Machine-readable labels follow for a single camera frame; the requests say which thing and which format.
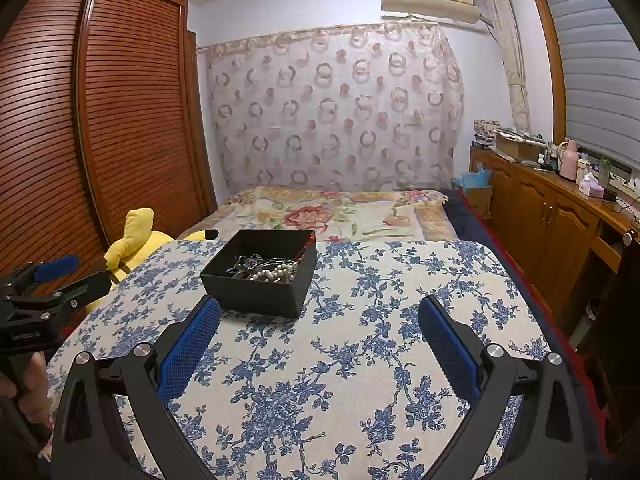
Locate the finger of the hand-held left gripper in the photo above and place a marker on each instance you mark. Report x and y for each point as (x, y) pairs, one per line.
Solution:
(55, 266)
(85, 285)

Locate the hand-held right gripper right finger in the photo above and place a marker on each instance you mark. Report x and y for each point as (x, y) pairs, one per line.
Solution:
(450, 352)

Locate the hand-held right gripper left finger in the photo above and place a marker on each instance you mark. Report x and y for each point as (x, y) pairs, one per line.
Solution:
(187, 347)

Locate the black jewelry box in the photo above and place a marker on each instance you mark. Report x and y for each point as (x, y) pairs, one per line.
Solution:
(260, 297)

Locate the purple butterfly hair comb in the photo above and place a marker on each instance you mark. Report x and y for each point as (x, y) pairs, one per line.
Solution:
(250, 262)

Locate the person's left hand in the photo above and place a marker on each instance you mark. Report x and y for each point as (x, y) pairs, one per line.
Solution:
(35, 377)

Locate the yellow plush toy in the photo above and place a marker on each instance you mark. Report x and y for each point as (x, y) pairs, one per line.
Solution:
(130, 247)

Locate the wooden slatted wardrobe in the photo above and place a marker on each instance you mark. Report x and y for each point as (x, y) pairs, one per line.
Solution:
(110, 125)

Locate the wooden sideboard cabinet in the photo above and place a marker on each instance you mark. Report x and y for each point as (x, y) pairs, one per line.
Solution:
(540, 220)

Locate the bed with floral cover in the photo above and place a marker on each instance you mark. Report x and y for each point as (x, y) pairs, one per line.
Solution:
(350, 215)

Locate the blue plastic bag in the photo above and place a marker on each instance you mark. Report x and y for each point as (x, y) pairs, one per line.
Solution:
(472, 180)

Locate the cardboard box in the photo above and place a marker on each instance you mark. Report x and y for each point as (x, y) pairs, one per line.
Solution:
(517, 147)

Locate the pink tissue box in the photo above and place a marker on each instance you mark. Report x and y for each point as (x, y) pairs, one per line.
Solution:
(591, 186)

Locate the white jar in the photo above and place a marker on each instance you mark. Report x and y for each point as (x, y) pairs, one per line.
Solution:
(583, 170)

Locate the pink thermos jug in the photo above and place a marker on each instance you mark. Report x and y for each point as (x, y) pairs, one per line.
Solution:
(569, 160)

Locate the green bottle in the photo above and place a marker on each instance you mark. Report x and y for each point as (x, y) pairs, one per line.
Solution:
(605, 172)

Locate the beige side curtain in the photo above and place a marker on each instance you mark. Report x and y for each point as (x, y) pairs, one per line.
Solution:
(512, 60)

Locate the grey window blind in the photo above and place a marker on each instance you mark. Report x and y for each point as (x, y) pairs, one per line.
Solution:
(595, 60)

